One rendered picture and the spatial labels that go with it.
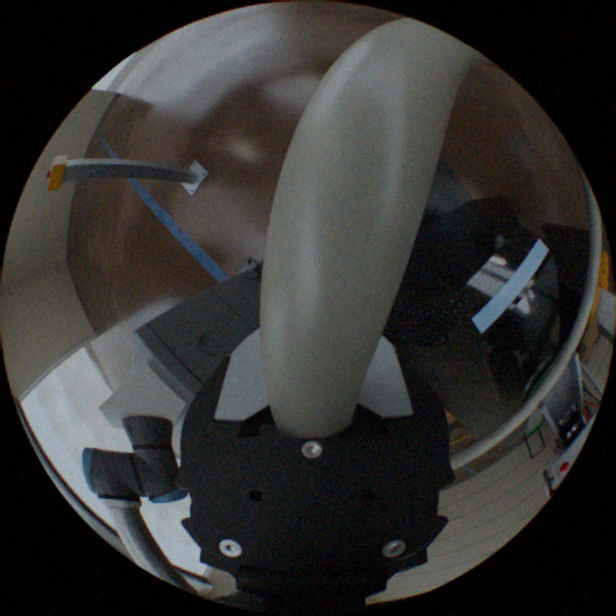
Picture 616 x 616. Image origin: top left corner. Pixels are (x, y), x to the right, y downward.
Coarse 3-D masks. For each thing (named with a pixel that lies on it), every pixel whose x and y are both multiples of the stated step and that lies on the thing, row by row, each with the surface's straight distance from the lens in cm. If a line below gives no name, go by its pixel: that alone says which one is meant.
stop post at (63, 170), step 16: (64, 160) 111; (80, 160) 116; (96, 160) 117; (112, 160) 120; (128, 160) 126; (64, 176) 111; (80, 176) 113; (96, 176) 116; (112, 176) 119; (128, 176) 124; (144, 176) 129; (160, 176) 135; (176, 176) 142; (192, 176) 151; (192, 192) 155
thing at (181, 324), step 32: (224, 288) 95; (256, 288) 110; (160, 320) 70; (192, 320) 74; (224, 320) 80; (256, 320) 91; (160, 352) 63; (192, 352) 66; (224, 352) 71; (192, 384) 61
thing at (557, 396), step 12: (576, 360) 46; (564, 372) 54; (576, 372) 52; (564, 384) 59; (576, 384) 60; (552, 396) 56; (564, 396) 65; (576, 396) 72; (540, 408) 44; (552, 408) 62; (564, 408) 73; (576, 408) 87; (552, 420) 56
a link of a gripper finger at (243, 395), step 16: (256, 336) 12; (240, 352) 11; (256, 352) 10; (240, 368) 10; (256, 368) 9; (224, 384) 9; (240, 384) 9; (256, 384) 9; (224, 400) 9; (240, 400) 8; (256, 400) 8; (224, 416) 8; (240, 416) 8; (256, 416) 8; (272, 416) 9; (256, 432) 9
